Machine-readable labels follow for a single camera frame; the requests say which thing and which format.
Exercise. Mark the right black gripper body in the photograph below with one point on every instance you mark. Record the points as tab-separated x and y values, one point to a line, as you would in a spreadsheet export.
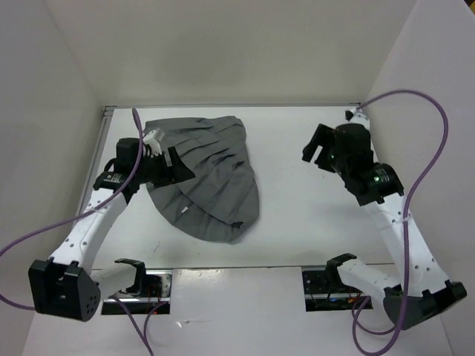
336	161

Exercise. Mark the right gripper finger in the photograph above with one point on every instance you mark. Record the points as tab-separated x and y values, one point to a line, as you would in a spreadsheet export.
324	136
309	152

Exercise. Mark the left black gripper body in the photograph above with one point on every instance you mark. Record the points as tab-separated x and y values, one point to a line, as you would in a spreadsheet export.
155	170

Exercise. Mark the grey pleated skirt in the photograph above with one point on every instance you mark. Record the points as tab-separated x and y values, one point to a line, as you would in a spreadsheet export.
222	202

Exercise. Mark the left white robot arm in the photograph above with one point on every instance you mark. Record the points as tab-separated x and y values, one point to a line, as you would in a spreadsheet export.
64	285

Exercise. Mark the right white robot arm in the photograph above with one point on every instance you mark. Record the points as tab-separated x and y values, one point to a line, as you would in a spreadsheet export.
421	285

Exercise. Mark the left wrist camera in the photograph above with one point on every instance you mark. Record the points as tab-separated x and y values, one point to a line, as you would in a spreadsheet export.
151	141

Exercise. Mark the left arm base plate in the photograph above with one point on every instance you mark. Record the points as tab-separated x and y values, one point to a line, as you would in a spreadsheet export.
155	296

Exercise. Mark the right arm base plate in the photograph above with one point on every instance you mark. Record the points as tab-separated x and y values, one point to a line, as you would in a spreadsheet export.
319	296

